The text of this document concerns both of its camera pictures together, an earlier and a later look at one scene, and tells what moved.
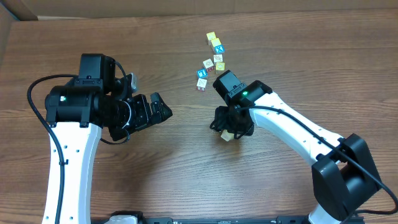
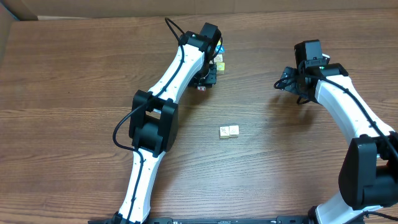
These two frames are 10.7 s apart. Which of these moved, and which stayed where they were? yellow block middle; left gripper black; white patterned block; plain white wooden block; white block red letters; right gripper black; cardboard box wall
Moved: right gripper black; left gripper black; plain white wooden block
Stayed: yellow block middle; cardboard box wall; white patterned block; white block red letters
